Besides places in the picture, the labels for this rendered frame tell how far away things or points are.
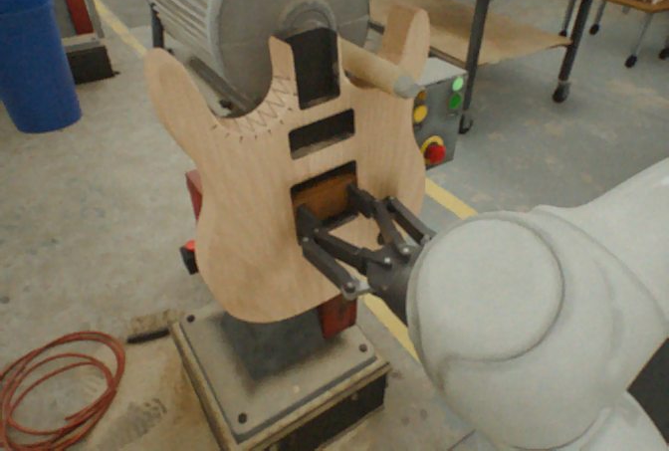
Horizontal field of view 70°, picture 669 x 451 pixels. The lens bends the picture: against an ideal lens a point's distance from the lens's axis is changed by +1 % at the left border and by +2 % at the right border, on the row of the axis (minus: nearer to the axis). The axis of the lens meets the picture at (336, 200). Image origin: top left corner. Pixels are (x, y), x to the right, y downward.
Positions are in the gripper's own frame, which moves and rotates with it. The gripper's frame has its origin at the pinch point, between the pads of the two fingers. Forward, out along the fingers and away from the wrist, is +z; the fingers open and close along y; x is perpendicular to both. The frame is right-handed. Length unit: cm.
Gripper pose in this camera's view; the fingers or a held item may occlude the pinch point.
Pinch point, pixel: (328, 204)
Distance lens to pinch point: 61.8
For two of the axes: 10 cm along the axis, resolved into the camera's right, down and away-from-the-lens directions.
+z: -5.5, -5.0, 6.7
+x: -0.5, -7.8, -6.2
